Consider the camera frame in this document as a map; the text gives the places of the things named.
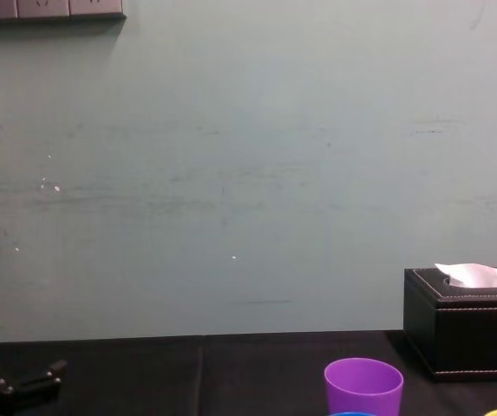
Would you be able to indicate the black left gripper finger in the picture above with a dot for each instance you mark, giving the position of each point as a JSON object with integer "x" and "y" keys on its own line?
{"x": 42, "y": 381}

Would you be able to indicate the black table cloth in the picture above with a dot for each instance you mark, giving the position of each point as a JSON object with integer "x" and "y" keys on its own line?
{"x": 187, "y": 381}

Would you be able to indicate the blue plastic cup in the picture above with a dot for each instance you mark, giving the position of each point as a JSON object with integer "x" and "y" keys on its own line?
{"x": 351, "y": 414}

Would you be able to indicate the purple plastic cup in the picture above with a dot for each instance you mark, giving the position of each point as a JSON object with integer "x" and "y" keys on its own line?
{"x": 361, "y": 398}

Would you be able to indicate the black leather tissue box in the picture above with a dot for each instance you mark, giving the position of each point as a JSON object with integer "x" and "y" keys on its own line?
{"x": 469, "y": 338}

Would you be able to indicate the white paper tissue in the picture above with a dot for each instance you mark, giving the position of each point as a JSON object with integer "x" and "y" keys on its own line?
{"x": 473, "y": 275}

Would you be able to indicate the grey wall socket panel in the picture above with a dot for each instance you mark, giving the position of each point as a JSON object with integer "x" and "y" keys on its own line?
{"x": 48, "y": 8}

